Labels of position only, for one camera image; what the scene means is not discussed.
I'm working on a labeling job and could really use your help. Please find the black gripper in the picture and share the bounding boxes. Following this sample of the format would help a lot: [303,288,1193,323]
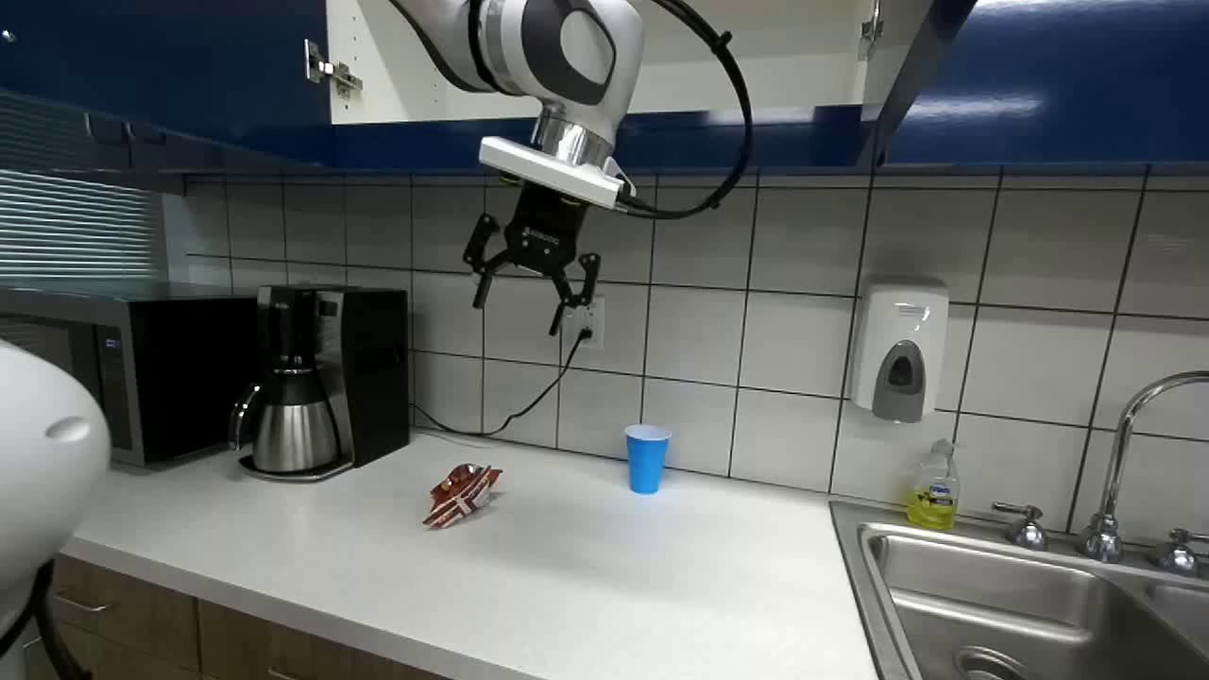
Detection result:
[462,181,601,334]

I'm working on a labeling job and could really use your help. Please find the red white snack packet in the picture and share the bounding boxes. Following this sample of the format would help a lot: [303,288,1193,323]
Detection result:
[423,464,499,527]

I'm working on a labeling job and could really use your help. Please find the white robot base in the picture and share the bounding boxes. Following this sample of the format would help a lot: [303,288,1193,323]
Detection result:
[0,342,109,628]

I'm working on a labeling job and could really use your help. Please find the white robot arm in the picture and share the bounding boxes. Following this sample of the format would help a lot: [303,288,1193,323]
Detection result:
[389,0,642,333]

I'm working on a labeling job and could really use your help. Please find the open blue cabinet door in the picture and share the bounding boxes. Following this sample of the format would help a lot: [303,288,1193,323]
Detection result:
[862,0,973,167]

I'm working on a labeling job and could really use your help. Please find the blue upper cabinet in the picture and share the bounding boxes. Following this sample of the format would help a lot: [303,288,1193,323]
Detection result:
[0,0,1209,178]

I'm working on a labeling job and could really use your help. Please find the black coffee maker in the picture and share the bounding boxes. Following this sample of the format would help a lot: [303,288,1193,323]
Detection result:
[231,288,409,478]

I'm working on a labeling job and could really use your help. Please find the blue plastic cup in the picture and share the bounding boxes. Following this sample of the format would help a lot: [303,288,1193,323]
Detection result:
[623,421,668,494]

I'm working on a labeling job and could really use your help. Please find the steel coffee carafe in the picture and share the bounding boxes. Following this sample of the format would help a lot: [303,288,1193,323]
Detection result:
[231,365,341,475]

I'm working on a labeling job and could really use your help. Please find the white soap dispenser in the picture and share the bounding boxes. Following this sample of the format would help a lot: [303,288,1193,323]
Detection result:
[855,279,948,421]

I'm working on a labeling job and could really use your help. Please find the black microwave oven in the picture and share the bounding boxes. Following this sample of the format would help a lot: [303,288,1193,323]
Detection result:
[0,282,260,467]

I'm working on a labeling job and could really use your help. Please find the yellow dish soap bottle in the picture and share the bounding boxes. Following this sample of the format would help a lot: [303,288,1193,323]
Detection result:
[901,439,960,527]

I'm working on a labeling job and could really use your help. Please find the stainless steel sink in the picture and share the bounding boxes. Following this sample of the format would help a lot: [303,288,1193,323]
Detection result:
[831,501,1209,680]

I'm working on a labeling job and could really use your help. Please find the wooden lower drawers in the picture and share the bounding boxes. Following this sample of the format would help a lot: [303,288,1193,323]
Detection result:
[49,560,439,680]

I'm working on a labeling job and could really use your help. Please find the chrome sink faucet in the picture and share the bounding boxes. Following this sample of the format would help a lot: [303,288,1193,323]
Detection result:
[1006,371,1209,562]

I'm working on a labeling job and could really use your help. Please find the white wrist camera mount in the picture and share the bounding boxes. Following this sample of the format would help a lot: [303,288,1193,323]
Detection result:
[479,137,625,206]

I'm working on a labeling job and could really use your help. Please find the white wall outlet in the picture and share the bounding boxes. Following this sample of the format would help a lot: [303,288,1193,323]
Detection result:
[562,298,603,352]

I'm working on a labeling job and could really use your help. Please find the black power cord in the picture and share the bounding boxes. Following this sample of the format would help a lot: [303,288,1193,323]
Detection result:
[409,329,596,445]

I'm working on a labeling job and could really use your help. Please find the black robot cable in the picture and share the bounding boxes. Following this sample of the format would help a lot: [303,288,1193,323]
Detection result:
[615,0,759,221]

